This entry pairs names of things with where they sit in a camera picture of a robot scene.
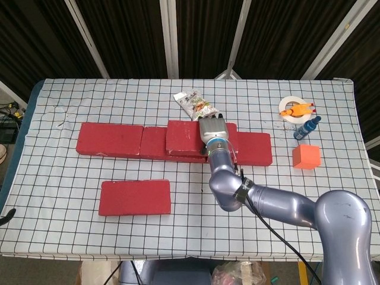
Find white black-grid tablecloth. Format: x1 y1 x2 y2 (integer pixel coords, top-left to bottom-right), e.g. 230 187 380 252
0 78 380 262

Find dark brown curtain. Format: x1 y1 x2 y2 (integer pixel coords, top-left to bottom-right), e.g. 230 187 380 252
0 0 380 143

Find yellow post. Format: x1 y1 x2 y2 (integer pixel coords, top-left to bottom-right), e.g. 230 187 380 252
298 261 308 285

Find white tape roll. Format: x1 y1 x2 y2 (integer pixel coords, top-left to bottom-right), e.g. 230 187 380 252
278 96 311 123

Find red rectangular foam brick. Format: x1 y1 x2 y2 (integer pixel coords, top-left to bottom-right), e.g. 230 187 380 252
139 126 208 164
165 119 238 157
98 179 172 217
75 122 145 157
227 132 273 166

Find white frame post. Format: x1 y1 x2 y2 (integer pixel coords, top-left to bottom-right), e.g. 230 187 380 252
159 0 181 80
214 0 254 80
299 0 369 80
64 0 110 80

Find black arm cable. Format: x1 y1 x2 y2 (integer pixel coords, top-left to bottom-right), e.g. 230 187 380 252
234 169 323 285

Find clear plastic bag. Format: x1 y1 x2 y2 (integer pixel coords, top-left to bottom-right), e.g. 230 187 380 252
211 261 268 285

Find blue spray bottle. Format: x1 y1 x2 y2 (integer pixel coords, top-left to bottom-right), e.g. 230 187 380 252
293 116 322 140

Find silver printed snack bag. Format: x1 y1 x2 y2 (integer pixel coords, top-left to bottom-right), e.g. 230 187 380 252
173 91 220 122

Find orange cube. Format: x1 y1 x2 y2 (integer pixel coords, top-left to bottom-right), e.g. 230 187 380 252
292 144 321 170

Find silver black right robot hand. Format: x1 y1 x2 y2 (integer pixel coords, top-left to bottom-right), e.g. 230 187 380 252
197 112 230 156

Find cables with yellow plugs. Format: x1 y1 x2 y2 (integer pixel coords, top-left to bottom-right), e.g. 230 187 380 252
0 100 27 119

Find white plastic sheet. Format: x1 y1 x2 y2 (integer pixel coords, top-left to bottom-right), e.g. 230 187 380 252
78 261 119 285

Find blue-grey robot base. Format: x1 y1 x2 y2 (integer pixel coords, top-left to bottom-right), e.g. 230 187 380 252
118 260 213 285

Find yellow rubber chicken toy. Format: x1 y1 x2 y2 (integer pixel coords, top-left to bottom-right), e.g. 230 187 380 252
278 102 317 119

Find black box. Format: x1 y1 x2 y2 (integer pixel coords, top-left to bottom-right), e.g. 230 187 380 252
0 118 20 143

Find blue table edge padding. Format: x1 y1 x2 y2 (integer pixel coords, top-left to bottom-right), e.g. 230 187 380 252
0 81 42 208

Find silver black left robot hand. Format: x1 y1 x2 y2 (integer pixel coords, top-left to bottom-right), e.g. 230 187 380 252
0 208 16 228

